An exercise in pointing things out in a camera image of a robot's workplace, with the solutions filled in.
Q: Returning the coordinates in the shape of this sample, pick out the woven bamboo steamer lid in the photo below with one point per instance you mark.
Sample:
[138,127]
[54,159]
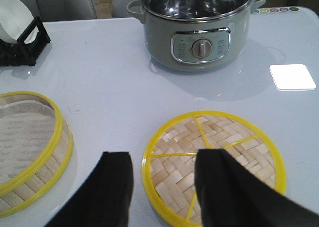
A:
[169,159]

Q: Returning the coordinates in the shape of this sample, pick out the black dish rack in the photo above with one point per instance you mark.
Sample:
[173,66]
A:
[22,53]

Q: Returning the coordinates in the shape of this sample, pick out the white steamer liner paper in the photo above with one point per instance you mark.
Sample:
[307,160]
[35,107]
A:
[25,130]

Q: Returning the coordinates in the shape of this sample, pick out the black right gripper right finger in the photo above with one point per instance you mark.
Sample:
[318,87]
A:
[230,196]

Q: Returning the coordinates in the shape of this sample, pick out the glass pot lid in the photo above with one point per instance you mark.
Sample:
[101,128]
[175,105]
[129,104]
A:
[187,10]

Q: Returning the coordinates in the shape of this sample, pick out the grey-green electric cooking pot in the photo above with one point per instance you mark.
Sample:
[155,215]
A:
[194,45]

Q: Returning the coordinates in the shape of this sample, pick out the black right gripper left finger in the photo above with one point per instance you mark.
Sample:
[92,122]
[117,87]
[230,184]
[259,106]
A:
[103,200]

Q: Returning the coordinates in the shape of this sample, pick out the center bamboo steamer tier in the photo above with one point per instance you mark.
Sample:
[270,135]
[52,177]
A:
[40,176]

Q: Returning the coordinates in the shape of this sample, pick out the grey chair left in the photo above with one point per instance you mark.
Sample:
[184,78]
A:
[61,10]

